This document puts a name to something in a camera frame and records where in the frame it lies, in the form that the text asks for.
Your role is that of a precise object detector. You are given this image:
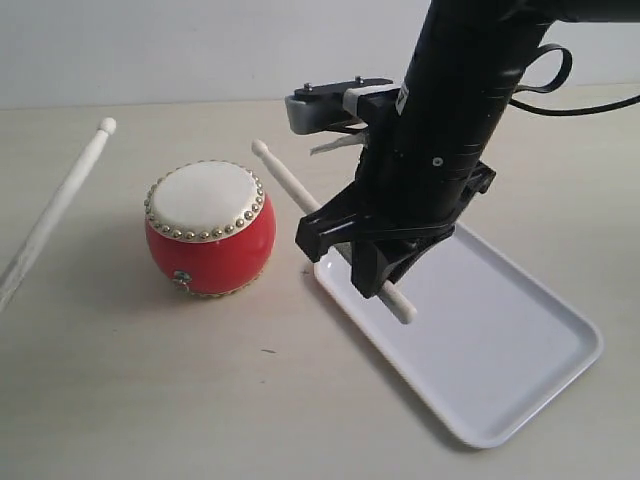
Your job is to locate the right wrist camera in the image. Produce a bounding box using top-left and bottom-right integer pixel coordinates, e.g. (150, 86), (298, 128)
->
(284, 76), (400, 135)

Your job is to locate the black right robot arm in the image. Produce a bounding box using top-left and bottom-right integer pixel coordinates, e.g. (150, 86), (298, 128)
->
(285, 1), (639, 297)

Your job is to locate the wooden drumstick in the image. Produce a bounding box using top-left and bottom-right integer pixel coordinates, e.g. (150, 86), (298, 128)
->
(251, 139), (418, 324)
(1, 117), (117, 311)

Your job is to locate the small red drum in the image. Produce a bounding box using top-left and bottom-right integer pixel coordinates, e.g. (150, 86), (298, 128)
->
(144, 160), (276, 297)

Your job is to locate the white plastic tray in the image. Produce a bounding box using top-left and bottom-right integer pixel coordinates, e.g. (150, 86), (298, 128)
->
(314, 227), (603, 449)

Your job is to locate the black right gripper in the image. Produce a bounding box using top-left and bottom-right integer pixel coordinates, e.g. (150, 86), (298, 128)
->
(296, 86), (495, 298)

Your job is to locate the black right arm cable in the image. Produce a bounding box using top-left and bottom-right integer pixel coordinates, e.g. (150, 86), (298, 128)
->
(509, 42), (640, 117)

